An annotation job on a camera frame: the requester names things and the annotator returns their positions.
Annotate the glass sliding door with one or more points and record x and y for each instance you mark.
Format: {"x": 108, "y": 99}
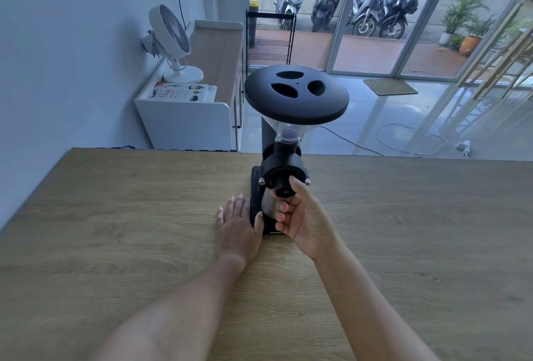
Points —
{"x": 374, "y": 52}

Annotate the green plant in white pot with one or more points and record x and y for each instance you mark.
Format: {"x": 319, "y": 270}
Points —
{"x": 462, "y": 11}

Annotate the white printed book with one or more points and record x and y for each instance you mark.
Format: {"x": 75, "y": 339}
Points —
{"x": 179, "y": 92}

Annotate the person's right hand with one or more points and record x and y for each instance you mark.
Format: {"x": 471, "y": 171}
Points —
{"x": 306, "y": 227}

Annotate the light wooden frame stand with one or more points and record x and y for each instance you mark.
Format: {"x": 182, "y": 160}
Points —
{"x": 499, "y": 57}

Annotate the black motorcycle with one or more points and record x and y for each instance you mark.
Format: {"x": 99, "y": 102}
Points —
{"x": 397, "y": 13}

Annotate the black metal rack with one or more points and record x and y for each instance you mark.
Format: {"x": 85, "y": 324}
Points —
{"x": 270, "y": 40}

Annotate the orange plant pot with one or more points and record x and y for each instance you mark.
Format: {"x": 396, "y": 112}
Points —
{"x": 470, "y": 45}

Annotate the steel dosing cup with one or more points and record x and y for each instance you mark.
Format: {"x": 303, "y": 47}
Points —
{"x": 270, "y": 206}

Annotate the person's left hand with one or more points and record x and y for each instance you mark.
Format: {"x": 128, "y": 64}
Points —
{"x": 237, "y": 231}

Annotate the yellow object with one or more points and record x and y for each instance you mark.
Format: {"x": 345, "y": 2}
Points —
{"x": 253, "y": 4}

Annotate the person's left forearm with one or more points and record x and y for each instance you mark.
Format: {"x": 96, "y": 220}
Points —
{"x": 183, "y": 315}

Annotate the brown doormat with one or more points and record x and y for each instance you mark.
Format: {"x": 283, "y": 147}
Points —
{"x": 390, "y": 87}

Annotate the person's right forearm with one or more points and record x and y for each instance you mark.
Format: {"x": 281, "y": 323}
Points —
{"x": 366, "y": 315}

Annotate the white desk fan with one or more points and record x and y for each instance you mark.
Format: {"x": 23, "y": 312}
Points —
{"x": 168, "y": 34}

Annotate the black coffee grinder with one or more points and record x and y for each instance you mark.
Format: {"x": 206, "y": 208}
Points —
{"x": 291, "y": 98}

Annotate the black scooter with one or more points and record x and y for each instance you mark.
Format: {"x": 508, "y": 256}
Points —
{"x": 327, "y": 2}

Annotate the person's right thumb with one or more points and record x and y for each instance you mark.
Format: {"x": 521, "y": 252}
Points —
{"x": 300, "y": 192}

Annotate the silver motorcycle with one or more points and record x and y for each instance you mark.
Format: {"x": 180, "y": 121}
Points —
{"x": 366, "y": 11}

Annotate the white cabinet with wood top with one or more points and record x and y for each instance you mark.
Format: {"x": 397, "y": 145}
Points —
{"x": 200, "y": 123}

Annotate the person's left thumb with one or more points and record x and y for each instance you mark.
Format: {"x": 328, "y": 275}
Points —
{"x": 258, "y": 223}

